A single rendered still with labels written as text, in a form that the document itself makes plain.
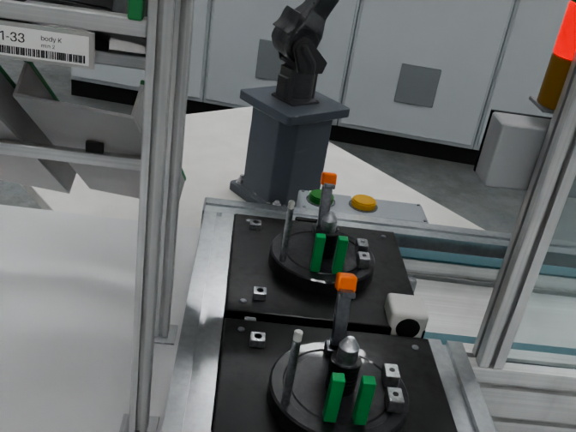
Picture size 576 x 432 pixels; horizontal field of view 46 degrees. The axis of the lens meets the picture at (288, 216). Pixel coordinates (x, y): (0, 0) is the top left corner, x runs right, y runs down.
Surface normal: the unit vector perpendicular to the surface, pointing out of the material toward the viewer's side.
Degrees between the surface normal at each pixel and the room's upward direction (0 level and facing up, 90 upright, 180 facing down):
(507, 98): 90
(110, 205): 0
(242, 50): 90
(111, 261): 0
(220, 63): 90
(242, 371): 0
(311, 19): 65
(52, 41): 90
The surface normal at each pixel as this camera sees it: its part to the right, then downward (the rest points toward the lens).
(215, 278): 0.14, -0.87
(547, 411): 0.02, 0.47
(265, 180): -0.77, 0.19
